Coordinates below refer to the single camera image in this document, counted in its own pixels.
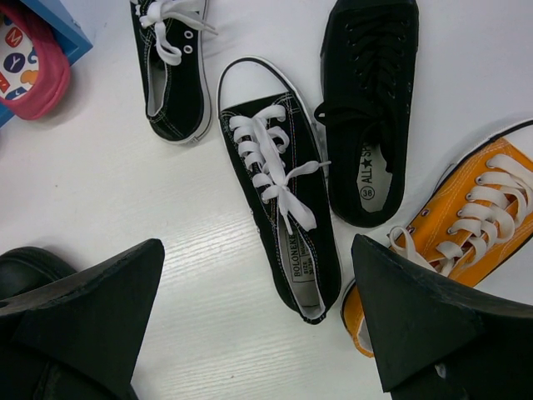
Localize black sneaker white laces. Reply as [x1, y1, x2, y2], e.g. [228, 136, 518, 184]
[130, 0, 217, 145]
[217, 57, 341, 325]

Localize all black sneaker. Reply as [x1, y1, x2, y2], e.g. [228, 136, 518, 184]
[315, 1, 419, 228]
[1, 247, 77, 308]

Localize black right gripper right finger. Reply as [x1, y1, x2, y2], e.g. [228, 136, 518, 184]
[351, 234, 532, 399]

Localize all black sneaker center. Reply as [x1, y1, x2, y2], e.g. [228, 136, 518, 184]
[1, 247, 77, 308]

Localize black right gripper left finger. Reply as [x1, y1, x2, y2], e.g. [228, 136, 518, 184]
[1, 238, 165, 399]

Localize right pink patterned slipper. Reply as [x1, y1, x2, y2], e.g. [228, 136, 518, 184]
[1, 1, 71, 120]

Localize all black sneaker right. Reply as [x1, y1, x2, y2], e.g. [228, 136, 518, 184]
[315, 1, 419, 228]

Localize orange sneaker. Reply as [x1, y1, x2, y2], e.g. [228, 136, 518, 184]
[340, 118, 533, 359]

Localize blue yellow shoe shelf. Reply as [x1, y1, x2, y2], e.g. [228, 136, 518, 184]
[1, 1, 92, 124]

